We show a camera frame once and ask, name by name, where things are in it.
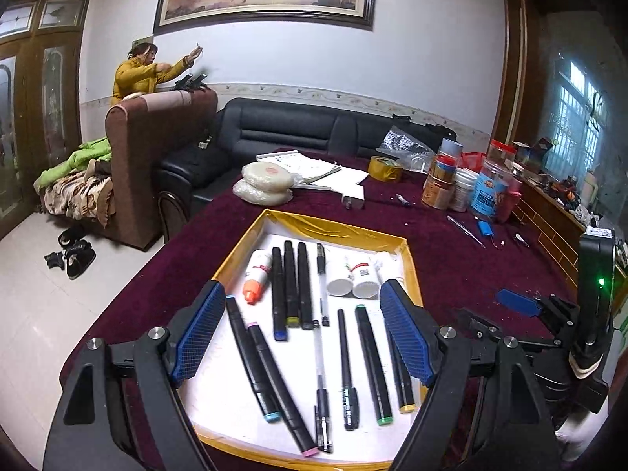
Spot black marker olive cap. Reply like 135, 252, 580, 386
283, 240, 301, 329

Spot clear plastic bag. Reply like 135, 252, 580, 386
375, 124, 443, 173

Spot clear pen with black cap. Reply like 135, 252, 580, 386
315, 242, 331, 328

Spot clear jar blue label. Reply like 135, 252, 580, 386
470, 156, 516, 222

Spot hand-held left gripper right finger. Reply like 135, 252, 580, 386
380, 279, 560, 471

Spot brown armchair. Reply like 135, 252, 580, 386
105, 88, 219, 252

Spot clear pen with black grip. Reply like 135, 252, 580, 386
311, 320, 335, 454

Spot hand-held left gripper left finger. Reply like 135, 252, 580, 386
43, 279, 227, 471

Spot toothpick jar blue lid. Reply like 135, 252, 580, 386
434, 152, 462, 178

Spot black marker cyan cap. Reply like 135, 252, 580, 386
224, 295, 283, 424

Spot wooden glass door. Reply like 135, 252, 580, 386
0, 0, 94, 242

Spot black marker pink cap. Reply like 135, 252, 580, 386
246, 322, 319, 458

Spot black marker yellow cap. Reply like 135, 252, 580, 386
385, 326, 418, 414

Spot white glue bottle orange cap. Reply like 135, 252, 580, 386
242, 248, 274, 305

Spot black marker dark grey cap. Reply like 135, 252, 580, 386
296, 241, 315, 331

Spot wooden sideboard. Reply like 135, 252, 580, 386
509, 175, 628, 301

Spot black slippers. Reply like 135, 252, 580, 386
44, 227, 97, 281

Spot white papers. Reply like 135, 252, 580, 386
256, 149, 370, 188

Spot clear jar red lid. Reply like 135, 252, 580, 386
487, 138, 517, 163

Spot patterned brown blanket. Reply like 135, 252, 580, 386
41, 173, 117, 229

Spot glass bottle pink knitted sleeve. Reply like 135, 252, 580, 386
495, 166, 524, 225

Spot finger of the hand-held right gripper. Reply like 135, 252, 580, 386
495, 288, 549, 318
455, 306, 560, 350

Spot small white bottle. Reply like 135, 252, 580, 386
327, 254, 355, 298

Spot white bottle with square code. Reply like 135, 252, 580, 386
350, 257, 383, 300

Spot white charger plug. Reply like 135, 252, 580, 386
341, 184, 367, 211

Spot white plastic jar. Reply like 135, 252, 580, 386
448, 166, 480, 213

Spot person's right hand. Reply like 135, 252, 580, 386
555, 409, 608, 463

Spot green blanket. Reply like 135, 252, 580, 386
33, 137, 115, 193

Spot thin metal pen tool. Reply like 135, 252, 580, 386
446, 214, 487, 249

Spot black leather sofa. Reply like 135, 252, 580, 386
156, 97, 458, 217

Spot yellow tape roll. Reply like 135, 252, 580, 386
368, 155, 404, 183

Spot maroon velvet tablecloth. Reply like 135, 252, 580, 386
59, 148, 592, 471

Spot yellow cardboard box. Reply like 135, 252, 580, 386
193, 208, 425, 468

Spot blue battery pack with wire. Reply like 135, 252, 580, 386
478, 220, 506, 251

